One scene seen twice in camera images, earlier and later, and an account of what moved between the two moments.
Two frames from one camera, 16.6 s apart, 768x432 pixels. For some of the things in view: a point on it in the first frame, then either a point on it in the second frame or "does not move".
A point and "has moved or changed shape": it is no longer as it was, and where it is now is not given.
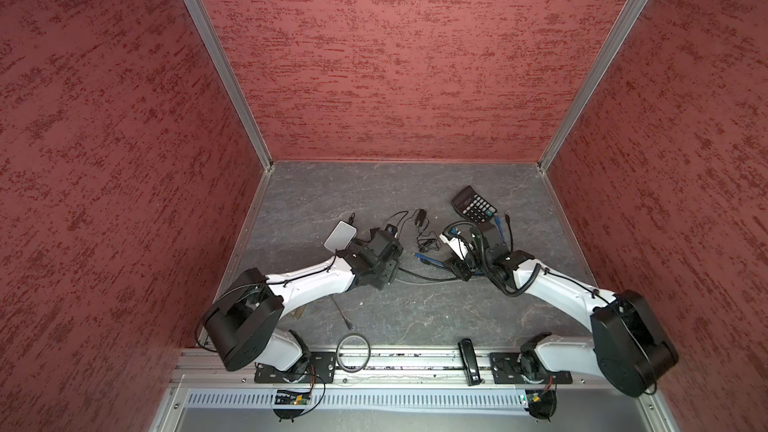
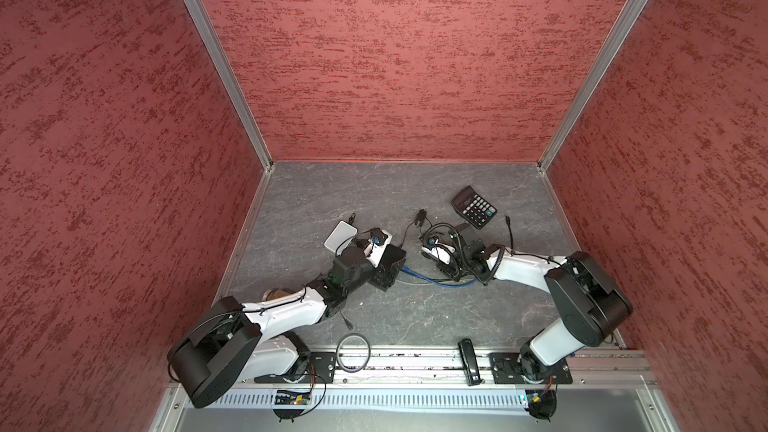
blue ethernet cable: x=454 y=231 has moved or changed shape
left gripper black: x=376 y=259 -> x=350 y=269
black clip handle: x=470 y=362 does not move
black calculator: x=473 y=207 does not move
